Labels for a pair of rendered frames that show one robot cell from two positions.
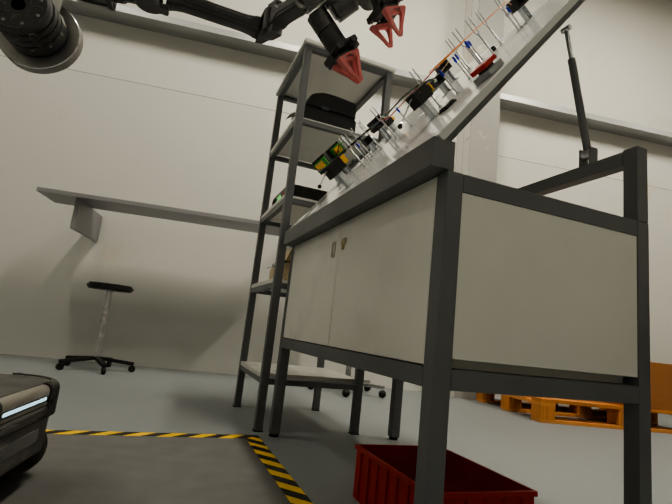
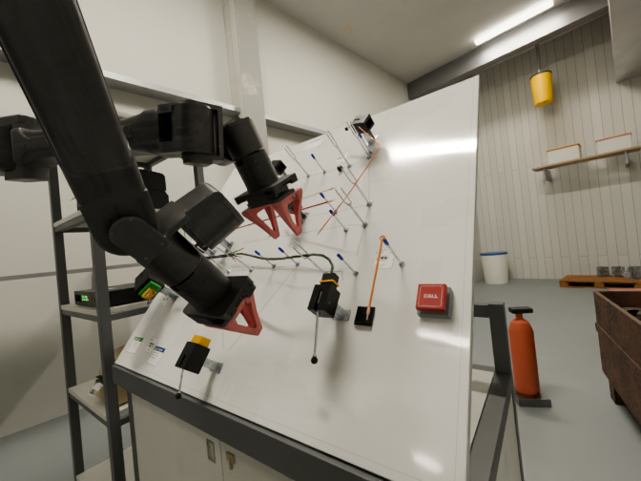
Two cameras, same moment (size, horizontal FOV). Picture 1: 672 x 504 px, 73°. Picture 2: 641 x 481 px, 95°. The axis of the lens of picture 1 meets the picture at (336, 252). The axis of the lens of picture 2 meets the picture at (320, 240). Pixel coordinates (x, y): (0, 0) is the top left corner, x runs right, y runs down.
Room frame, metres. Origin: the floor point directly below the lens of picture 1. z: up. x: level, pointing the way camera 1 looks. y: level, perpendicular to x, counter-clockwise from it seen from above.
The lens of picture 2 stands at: (0.64, 0.14, 1.22)
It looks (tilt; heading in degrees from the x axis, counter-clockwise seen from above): 1 degrees up; 327
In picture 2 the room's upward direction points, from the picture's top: 6 degrees counter-clockwise
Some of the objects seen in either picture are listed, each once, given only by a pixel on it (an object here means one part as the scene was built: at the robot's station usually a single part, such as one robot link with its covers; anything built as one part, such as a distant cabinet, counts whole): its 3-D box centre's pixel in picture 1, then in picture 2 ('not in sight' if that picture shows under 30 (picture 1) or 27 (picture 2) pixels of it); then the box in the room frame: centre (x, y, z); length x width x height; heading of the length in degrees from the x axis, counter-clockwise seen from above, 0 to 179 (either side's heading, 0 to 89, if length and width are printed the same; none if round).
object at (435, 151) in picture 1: (338, 212); (212, 412); (1.43, 0.01, 0.83); 1.18 x 0.05 x 0.06; 20
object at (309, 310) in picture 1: (310, 288); (175, 461); (1.70, 0.08, 0.60); 0.55 x 0.02 x 0.39; 20
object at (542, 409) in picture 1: (580, 385); not in sight; (3.77, -2.09, 0.24); 1.35 x 0.97 x 0.49; 101
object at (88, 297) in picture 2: (309, 204); (128, 292); (2.30, 0.17, 1.09); 0.35 x 0.33 x 0.07; 20
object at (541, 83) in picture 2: not in sight; (542, 89); (2.99, -6.91, 3.83); 0.37 x 0.35 x 0.56; 101
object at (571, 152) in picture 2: not in sight; (564, 156); (2.77, -6.95, 2.45); 0.49 x 0.40 x 0.28; 11
